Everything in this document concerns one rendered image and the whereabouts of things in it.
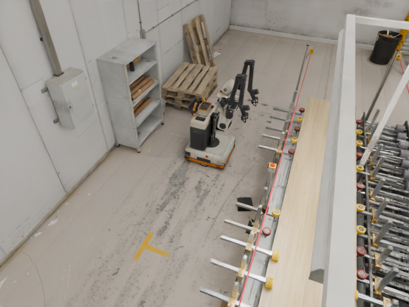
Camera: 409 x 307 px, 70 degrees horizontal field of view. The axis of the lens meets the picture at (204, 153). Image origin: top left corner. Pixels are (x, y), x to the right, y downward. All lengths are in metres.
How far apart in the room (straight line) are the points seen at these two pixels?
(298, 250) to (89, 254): 2.41
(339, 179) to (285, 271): 1.63
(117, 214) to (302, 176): 2.43
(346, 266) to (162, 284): 2.81
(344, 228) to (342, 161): 0.33
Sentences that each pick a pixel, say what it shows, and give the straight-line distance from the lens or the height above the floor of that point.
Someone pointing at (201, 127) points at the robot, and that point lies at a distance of 4.24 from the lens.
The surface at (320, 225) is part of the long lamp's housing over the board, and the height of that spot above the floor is 2.36.
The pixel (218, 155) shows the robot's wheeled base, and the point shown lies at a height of 0.28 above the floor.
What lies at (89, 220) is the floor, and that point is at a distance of 4.26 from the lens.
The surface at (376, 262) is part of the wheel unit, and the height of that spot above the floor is 0.87.
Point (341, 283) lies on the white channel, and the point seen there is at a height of 2.46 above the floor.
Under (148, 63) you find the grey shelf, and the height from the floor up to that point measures 1.26.
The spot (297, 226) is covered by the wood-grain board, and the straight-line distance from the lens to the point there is 3.02.
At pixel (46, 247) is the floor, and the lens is 4.22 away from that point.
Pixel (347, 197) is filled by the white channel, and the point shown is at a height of 2.46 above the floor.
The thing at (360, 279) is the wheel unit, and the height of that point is 0.88.
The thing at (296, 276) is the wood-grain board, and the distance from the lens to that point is 2.74.
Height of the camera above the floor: 3.26
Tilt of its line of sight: 41 degrees down
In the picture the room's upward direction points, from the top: 1 degrees clockwise
